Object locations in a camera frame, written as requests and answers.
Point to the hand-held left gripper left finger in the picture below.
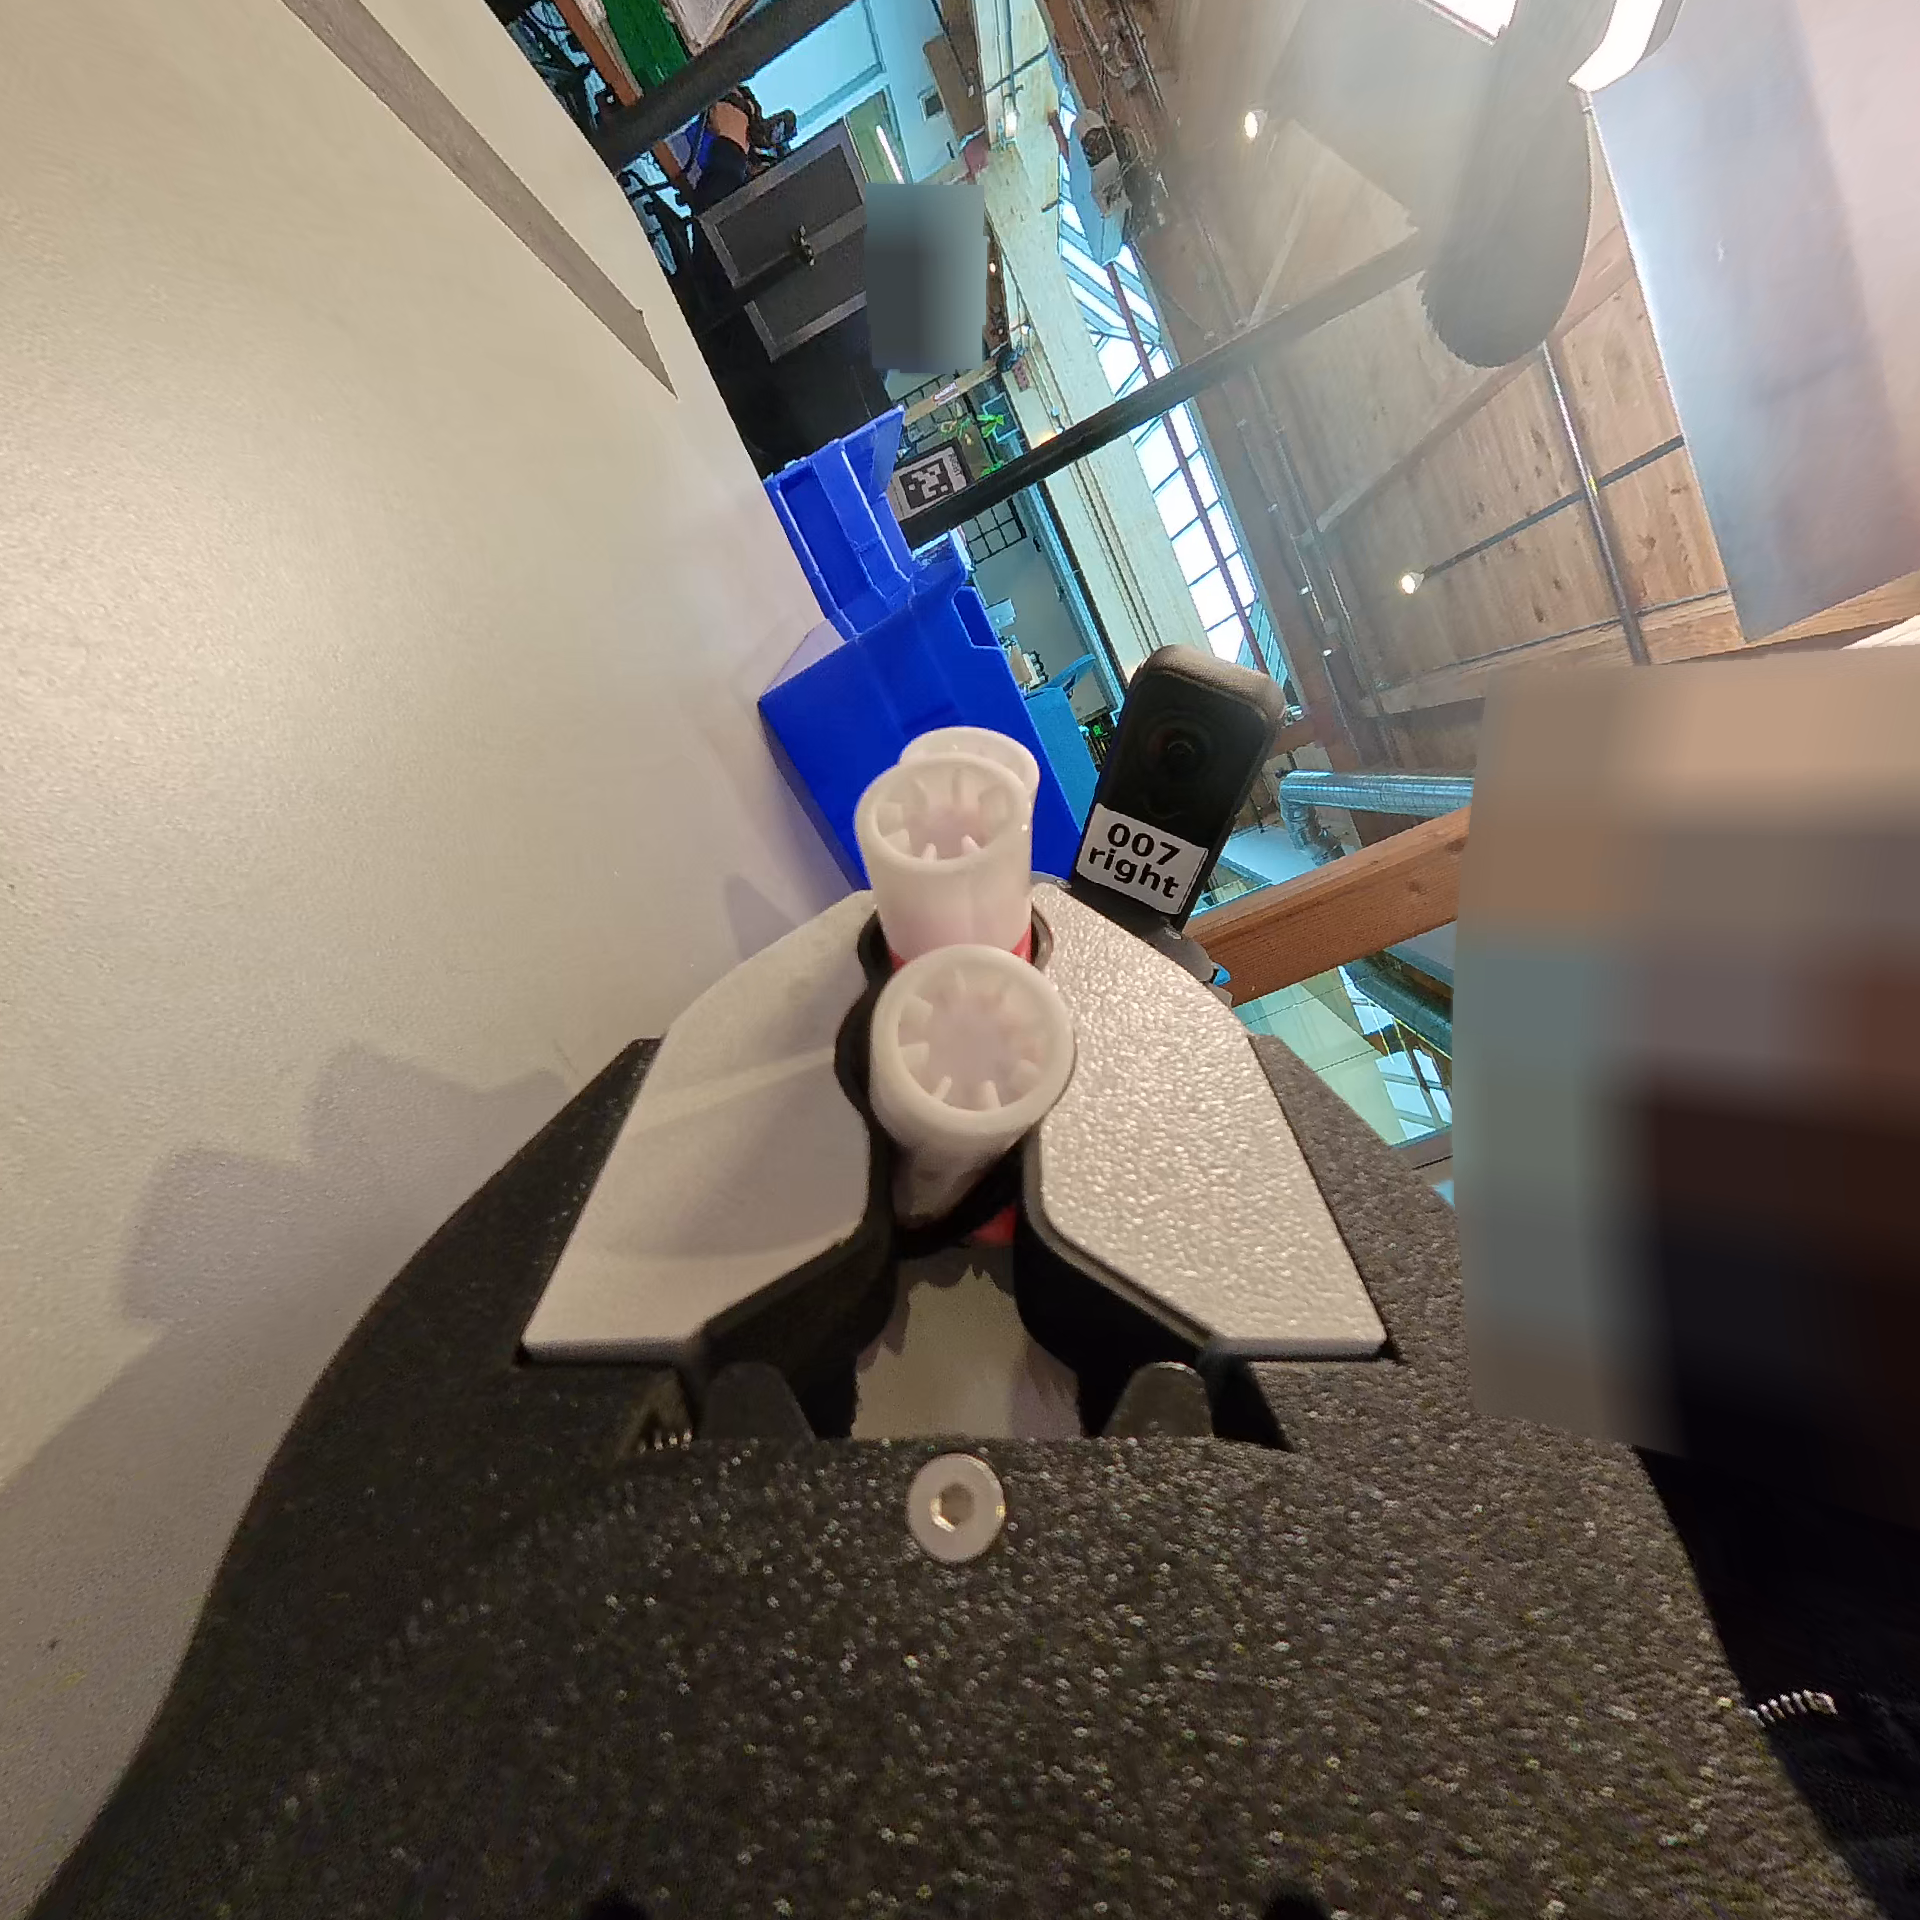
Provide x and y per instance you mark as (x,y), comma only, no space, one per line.
(707,1200)

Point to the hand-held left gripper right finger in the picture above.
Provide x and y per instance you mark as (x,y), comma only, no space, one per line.
(1201,1186)

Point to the red marker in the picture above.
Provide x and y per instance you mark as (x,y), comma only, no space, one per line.
(968,1051)
(948,811)

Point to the bright studio light panel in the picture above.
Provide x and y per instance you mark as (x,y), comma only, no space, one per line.
(1591,30)

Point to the black table mat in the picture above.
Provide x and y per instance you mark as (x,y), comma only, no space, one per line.
(496,195)

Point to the wooden post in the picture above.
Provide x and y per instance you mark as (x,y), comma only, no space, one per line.
(1352,900)

